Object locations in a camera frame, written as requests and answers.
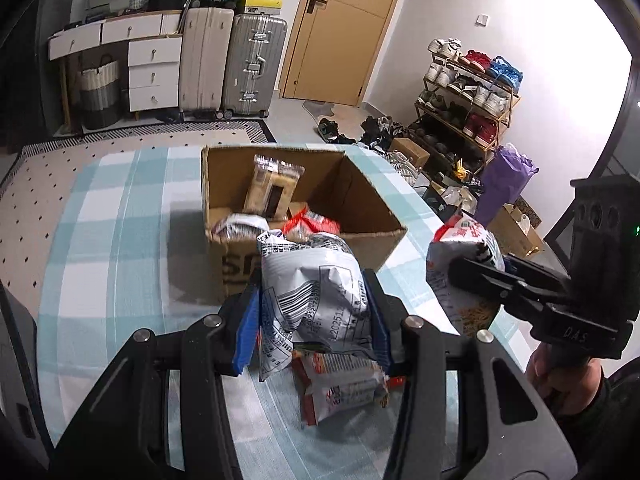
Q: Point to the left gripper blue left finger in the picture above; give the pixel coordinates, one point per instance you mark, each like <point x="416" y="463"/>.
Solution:
<point x="246" y="330"/>

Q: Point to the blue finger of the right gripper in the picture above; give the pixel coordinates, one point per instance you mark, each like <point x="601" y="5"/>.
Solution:
<point x="533" y="273"/>
<point x="481" y="280"/>

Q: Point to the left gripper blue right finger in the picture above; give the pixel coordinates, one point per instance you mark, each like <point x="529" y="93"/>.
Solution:
<point x="380" y="334"/>

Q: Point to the white red noodle snack bag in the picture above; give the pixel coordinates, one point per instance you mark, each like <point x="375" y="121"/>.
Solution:
<point x="462" y="237"/>

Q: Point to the purple white snack bag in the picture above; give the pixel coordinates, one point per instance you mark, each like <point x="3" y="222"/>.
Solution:
<point x="313" y="296"/>

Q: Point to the red blue snack bag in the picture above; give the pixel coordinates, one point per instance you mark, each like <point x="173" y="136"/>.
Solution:
<point x="306" y="223"/>

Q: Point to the person's right hand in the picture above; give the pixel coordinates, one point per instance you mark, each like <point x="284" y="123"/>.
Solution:
<point x="577" y="386"/>

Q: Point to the red flat snack bag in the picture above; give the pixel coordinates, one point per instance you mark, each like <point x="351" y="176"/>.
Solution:
<point x="334" y="383"/>

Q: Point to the purple plastic bag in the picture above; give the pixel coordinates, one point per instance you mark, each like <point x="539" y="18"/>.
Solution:
<point x="503" y="180"/>

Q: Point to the clear cracker pack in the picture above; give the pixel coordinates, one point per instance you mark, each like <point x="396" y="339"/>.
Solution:
<point x="272" y="187"/>

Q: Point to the brown SF cardboard box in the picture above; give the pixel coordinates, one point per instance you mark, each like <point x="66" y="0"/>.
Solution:
<point x="332" y="185"/>

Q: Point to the checkered teal white tablecloth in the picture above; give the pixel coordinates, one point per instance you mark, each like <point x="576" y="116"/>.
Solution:
<point x="157" y="276"/>

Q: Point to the shoe rack with shoes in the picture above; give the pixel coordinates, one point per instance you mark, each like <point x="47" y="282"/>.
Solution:
<point x="465" y="106"/>

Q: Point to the dotted beige rug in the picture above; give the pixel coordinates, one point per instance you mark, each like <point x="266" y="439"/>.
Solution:
<point x="60" y="200"/>

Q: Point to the silver suitcase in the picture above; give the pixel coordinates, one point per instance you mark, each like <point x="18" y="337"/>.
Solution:
<point x="255" y="50"/>

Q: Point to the wooden door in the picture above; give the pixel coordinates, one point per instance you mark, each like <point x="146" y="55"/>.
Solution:
<point x="332" y="49"/>

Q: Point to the striped laundry basket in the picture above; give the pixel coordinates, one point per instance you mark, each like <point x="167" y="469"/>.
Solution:
<point x="99" y="89"/>

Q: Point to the beige suitcase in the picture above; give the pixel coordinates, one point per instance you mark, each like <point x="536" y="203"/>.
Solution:
<point x="205" y="45"/>

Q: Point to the yellow black shoebox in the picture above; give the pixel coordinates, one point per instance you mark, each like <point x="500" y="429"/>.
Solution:
<point x="268" y="7"/>

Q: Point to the white drawer desk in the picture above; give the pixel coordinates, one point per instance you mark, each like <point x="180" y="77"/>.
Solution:
<point x="147" y="46"/>

